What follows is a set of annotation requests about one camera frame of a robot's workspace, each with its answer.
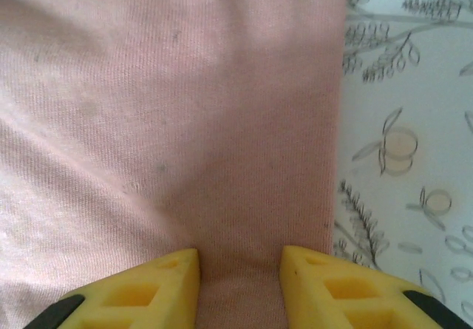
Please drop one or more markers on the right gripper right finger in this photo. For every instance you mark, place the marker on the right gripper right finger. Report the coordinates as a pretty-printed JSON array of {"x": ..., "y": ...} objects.
[{"x": 351, "y": 299}]

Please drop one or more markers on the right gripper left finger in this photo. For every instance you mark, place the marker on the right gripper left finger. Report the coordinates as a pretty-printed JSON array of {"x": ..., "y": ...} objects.
[{"x": 148, "y": 299}]

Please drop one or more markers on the pink printed t-shirt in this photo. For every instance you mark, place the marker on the pink printed t-shirt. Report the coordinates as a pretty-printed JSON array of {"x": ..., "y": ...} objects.
[{"x": 184, "y": 122}]

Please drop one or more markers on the floral tablecloth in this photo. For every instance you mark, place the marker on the floral tablecloth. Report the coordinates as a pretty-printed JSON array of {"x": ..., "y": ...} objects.
[{"x": 425, "y": 122}]

